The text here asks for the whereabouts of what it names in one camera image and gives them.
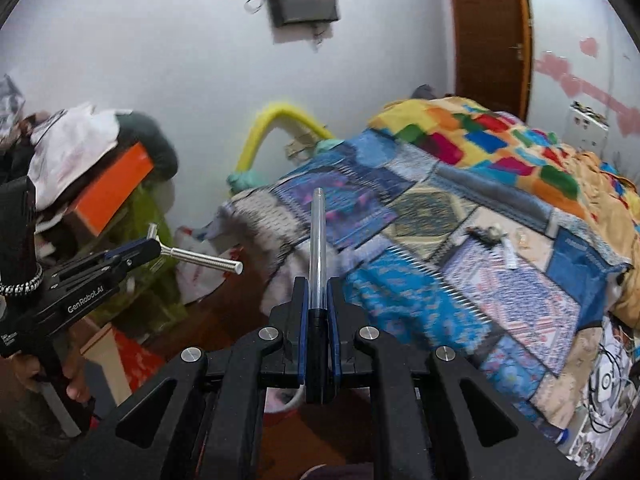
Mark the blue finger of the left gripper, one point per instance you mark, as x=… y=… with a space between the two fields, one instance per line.
x=119 y=262
x=143 y=249

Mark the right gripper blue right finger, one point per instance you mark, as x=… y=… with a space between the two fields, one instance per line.
x=332 y=288

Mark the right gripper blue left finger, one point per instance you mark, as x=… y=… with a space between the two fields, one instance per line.
x=298 y=334

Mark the black pen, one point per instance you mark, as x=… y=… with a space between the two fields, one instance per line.
x=317 y=331

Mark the silver metal razor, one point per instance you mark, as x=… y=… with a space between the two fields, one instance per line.
x=206 y=261

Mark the white round trash bin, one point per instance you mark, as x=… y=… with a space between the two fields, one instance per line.
x=281 y=400

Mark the person's left hand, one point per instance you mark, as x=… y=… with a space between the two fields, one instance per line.
x=28 y=369

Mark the green leaf-pattern bag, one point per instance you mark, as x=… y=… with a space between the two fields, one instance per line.
x=148 y=300

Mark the orange box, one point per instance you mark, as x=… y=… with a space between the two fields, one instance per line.
x=97 y=204

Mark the red floral box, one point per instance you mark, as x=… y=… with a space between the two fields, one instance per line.
x=124 y=365

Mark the blue patchwork bed sheet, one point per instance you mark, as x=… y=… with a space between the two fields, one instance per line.
x=403 y=237

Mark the white tape roll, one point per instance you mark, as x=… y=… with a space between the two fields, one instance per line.
x=492 y=236

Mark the white paper strip packet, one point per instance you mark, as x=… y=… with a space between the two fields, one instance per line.
x=510 y=257

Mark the clear crumpled plastic wrapper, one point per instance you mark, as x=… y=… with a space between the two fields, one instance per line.
x=522 y=237

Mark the colourful checkered blanket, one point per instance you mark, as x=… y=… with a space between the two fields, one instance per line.
x=468 y=136

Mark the white box with stickers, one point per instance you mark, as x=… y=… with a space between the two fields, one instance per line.
x=586 y=130

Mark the brown wooden door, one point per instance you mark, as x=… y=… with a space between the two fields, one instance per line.
x=493 y=41

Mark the white wardrobe with pink hearts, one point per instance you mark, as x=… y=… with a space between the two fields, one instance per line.
x=583 y=53

